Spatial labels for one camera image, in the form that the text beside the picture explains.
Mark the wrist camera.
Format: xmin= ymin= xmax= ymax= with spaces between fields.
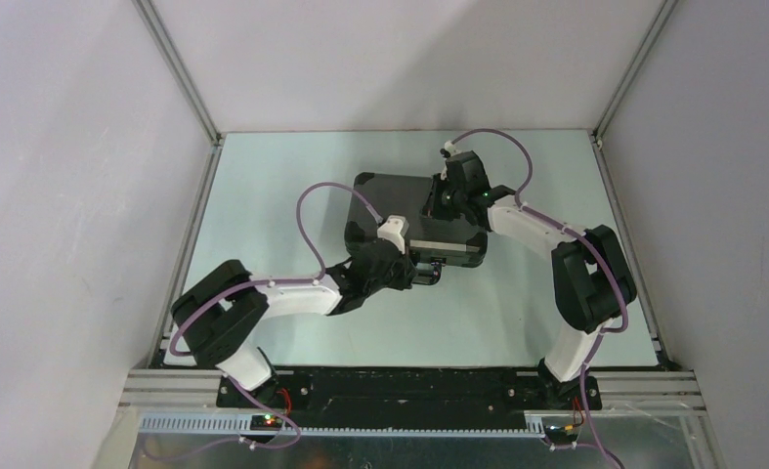
xmin=376 ymin=215 xmax=409 ymax=254
xmin=440 ymin=141 xmax=462 ymax=163

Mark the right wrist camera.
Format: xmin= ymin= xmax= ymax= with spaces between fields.
xmin=440 ymin=141 xmax=462 ymax=163

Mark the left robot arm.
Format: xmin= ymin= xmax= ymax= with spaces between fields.
xmin=170 ymin=240 xmax=417 ymax=407

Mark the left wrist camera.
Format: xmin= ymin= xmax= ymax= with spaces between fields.
xmin=376 ymin=215 xmax=409 ymax=254

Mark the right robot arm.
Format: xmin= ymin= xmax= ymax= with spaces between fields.
xmin=423 ymin=148 xmax=637 ymax=408

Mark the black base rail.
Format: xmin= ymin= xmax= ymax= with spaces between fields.
xmin=218 ymin=365 xmax=604 ymax=430

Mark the black poker set case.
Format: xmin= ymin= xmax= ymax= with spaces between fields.
xmin=353 ymin=172 xmax=488 ymax=285

